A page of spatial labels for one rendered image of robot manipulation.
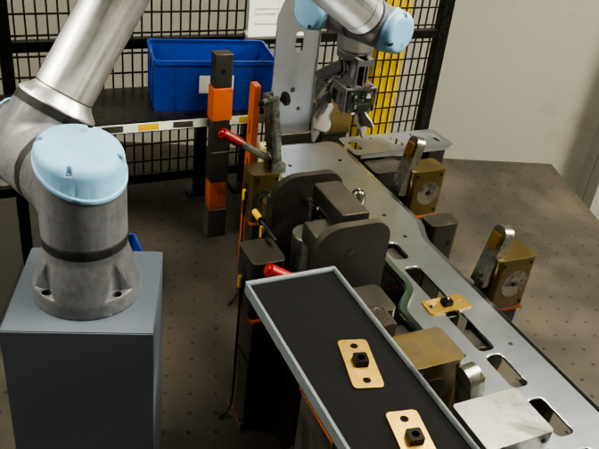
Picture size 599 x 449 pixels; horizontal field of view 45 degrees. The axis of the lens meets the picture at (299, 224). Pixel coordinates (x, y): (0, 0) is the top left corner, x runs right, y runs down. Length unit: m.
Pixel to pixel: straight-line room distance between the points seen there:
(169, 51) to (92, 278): 1.04
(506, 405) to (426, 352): 0.15
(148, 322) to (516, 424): 0.50
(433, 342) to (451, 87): 2.47
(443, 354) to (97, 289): 0.49
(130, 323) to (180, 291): 0.72
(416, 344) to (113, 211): 0.46
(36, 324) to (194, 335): 0.64
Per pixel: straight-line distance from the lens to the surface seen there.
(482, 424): 0.94
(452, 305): 1.30
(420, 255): 1.42
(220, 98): 1.76
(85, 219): 0.96
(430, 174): 1.65
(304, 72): 1.80
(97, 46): 1.06
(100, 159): 0.95
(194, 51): 1.95
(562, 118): 3.73
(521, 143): 3.71
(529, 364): 1.23
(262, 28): 2.03
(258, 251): 1.21
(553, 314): 1.91
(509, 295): 1.44
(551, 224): 2.30
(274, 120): 1.47
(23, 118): 1.06
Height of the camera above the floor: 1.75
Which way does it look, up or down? 31 degrees down
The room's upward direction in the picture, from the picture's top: 7 degrees clockwise
